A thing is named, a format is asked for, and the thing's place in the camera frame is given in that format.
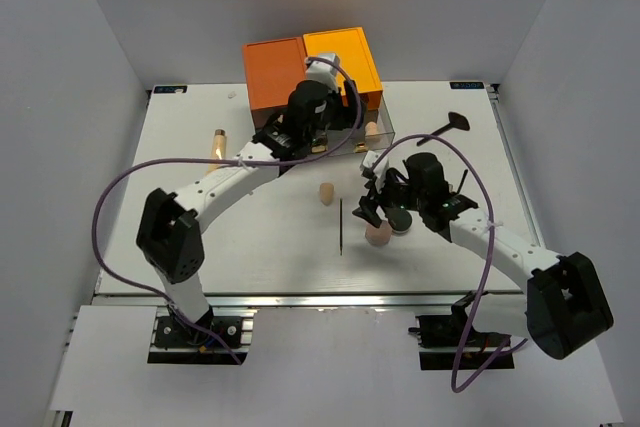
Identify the middle thin black brush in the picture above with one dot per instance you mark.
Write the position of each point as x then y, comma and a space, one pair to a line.
341, 227

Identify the far right thin black brush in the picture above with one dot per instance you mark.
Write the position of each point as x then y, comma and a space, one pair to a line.
462, 181

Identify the yellow drawer box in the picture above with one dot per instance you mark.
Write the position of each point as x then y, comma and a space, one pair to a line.
351, 46

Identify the black lid round jar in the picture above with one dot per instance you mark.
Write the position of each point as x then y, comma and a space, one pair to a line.
400, 221

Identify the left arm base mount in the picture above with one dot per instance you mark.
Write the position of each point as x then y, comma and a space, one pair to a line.
227, 342

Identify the clear yellow box drawer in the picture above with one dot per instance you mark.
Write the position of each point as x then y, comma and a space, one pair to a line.
356, 144

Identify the black fan brush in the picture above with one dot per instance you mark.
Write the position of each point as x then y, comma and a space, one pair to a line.
456, 121

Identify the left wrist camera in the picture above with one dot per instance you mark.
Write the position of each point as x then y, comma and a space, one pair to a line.
323, 69

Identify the beige makeup sponge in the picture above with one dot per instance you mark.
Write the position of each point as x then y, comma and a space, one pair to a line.
371, 131
326, 193

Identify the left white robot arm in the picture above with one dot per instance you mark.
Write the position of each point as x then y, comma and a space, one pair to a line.
172, 224

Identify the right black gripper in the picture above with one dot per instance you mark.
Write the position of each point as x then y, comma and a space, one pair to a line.
376, 197

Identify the thin black brush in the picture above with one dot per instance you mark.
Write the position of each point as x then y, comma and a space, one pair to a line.
462, 181
341, 227

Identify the left beige concealer tube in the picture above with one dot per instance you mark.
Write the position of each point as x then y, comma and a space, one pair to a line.
218, 150

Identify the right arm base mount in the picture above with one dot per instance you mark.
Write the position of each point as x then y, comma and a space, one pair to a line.
438, 338

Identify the dark orange drawer box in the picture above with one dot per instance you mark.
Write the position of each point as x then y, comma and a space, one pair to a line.
272, 71

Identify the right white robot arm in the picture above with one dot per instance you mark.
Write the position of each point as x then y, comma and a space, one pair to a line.
562, 306

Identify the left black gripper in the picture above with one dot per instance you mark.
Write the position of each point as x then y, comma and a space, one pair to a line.
346, 116

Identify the dark teal drawer cabinet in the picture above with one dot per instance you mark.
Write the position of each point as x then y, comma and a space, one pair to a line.
273, 137

